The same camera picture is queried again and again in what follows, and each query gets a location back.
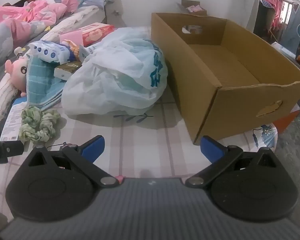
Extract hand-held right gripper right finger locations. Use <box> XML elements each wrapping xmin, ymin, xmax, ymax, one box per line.
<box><xmin>184</xmin><ymin>135</ymin><xmax>278</xmax><ymax>188</ymax></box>

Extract large brown cardboard box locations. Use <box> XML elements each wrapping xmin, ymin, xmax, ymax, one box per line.
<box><xmin>151</xmin><ymin>12</ymin><xmax>300</xmax><ymax>145</ymax></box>

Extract blue white tissue pack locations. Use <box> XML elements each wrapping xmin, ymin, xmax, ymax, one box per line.
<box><xmin>29</xmin><ymin>40</ymin><xmax>70</xmax><ymax>64</ymax></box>

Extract white cartoon print pillow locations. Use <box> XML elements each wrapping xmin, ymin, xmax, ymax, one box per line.
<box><xmin>245</xmin><ymin>124</ymin><xmax>278</xmax><ymax>153</ymax></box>

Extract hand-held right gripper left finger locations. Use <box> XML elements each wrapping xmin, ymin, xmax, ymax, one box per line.
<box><xmin>27</xmin><ymin>135</ymin><xmax>117</xmax><ymax>188</ymax></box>

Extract light blue checked towel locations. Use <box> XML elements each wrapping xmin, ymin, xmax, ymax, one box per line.
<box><xmin>26</xmin><ymin>55</ymin><xmax>70</xmax><ymax>112</ymax></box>

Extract orange striped white cloth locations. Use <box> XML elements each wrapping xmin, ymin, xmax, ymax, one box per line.
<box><xmin>62</xmin><ymin>40</ymin><xmax>80</xmax><ymax>58</ymax></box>

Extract blue panel with circle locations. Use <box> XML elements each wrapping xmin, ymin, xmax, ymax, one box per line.
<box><xmin>281</xmin><ymin>4</ymin><xmax>300</xmax><ymax>48</ymax></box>

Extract small brown cardboard box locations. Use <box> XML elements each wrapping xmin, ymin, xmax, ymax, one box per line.
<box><xmin>176</xmin><ymin>0</ymin><xmax>208</xmax><ymax>16</ymax></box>

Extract red pink wet wipes pack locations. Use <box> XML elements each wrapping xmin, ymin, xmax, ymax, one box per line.
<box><xmin>81</xmin><ymin>23</ymin><xmax>115</xmax><ymax>47</ymax></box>

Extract white plastic bag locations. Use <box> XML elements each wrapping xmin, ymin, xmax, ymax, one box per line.
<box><xmin>62</xmin><ymin>27</ymin><xmax>168</xmax><ymax>117</ymax></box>

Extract pink white plush toy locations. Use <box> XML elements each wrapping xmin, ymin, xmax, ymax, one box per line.
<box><xmin>4</xmin><ymin>47</ymin><xmax>32</xmax><ymax>97</ymax></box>

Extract pink flat pack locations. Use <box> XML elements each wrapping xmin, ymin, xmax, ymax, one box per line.
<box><xmin>59</xmin><ymin>29</ymin><xmax>83</xmax><ymax>43</ymax></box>

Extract pink hanging clothes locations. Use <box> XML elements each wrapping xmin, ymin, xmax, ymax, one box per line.
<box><xmin>264</xmin><ymin>0</ymin><xmax>284</xmax><ymax>29</ymax></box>

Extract gold tissue pack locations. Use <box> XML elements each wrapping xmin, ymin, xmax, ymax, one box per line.
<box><xmin>54</xmin><ymin>61</ymin><xmax>83</xmax><ymax>80</ymax></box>

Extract green white scrunchie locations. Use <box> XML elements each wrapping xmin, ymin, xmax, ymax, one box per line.
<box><xmin>19</xmin><ymin>106</ymin><xmax>62</xmax><ymax>142</ymax></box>

